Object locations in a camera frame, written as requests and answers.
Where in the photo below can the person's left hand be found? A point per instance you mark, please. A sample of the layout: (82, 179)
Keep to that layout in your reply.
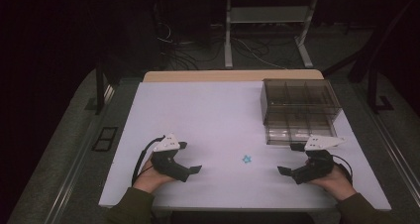
(150, 179)

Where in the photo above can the small blue toy piece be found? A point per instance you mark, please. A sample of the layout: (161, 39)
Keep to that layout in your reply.
(246, 159)

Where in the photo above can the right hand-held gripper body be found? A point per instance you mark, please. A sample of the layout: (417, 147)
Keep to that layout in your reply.
(315, 166)

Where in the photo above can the clear smoky drawer organizer box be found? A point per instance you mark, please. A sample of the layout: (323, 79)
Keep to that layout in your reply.
(298, 113)

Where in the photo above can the person's right hand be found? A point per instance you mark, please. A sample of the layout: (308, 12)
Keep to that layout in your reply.
(333, 182)

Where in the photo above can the black metal stand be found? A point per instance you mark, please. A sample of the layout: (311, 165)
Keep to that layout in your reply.
(374, 91)
(100, 85)

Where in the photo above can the wooden table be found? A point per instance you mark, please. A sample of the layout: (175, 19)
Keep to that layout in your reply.
(214, 75)

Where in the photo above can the grey metal desk frame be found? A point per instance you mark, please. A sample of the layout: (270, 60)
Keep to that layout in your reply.
(269, 15)

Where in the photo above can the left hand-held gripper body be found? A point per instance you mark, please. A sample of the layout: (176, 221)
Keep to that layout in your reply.
(168, 163)

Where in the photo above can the white table board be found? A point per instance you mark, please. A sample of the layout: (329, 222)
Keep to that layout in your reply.
(214, 118)

